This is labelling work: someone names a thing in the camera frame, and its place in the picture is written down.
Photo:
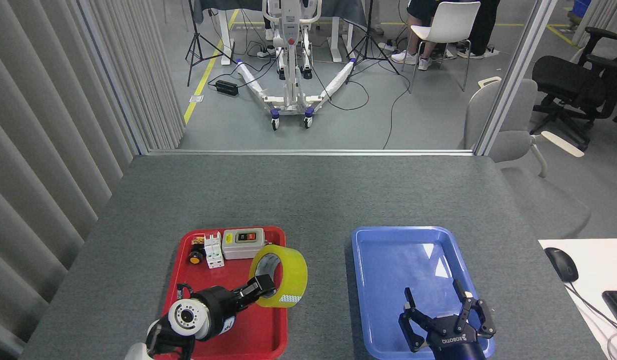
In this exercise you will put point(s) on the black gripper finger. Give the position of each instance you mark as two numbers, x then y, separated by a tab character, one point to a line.
246	305
253	286
483	320
411	320

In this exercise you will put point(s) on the standing person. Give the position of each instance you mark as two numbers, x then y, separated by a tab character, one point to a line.
486	25

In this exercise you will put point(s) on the red plastic tray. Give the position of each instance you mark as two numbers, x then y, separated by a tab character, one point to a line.
198	277

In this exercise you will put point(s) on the seated person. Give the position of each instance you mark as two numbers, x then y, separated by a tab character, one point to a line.
402	56

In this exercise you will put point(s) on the black office chair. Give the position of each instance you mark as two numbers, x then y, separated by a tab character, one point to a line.
563	80

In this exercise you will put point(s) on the blue plastic tray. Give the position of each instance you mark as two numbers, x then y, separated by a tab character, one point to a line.
388	280

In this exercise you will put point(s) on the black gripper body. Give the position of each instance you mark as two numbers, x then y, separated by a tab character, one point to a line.
221	307
456	345

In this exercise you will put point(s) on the grey switch box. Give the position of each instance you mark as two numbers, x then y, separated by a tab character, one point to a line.
243	247

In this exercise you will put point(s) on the black power adapter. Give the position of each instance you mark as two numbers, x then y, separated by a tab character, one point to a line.
226	88

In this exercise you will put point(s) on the white wheeled stand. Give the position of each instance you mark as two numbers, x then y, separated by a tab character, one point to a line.
290	60

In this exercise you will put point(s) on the black computer mouse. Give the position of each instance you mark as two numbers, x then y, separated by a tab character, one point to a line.
562	265

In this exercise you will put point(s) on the yellow tape roll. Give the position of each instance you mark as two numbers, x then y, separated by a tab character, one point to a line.
293	270

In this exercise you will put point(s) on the yellow push button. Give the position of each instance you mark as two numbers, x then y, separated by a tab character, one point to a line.
194	258

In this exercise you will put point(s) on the silver table edge rail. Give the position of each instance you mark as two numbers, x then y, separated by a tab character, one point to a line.
313	152

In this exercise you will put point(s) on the silver post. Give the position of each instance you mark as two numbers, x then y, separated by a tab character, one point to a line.
518	70

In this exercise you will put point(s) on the white power strip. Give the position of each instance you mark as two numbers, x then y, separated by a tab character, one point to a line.
266	52

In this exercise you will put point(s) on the white plastic chair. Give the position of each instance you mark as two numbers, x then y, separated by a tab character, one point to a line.
451	22

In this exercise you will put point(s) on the grey office chair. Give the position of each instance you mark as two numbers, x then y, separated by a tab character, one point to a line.
488	115

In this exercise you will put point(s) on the blue bin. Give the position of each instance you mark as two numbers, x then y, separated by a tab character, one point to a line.
581	9

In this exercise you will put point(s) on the black tripod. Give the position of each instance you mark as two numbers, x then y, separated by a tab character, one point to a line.
369	30
193	30

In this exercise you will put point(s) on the white circuit breaker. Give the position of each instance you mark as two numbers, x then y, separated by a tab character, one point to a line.
214	255

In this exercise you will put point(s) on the white desk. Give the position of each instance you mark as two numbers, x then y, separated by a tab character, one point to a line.
603	265

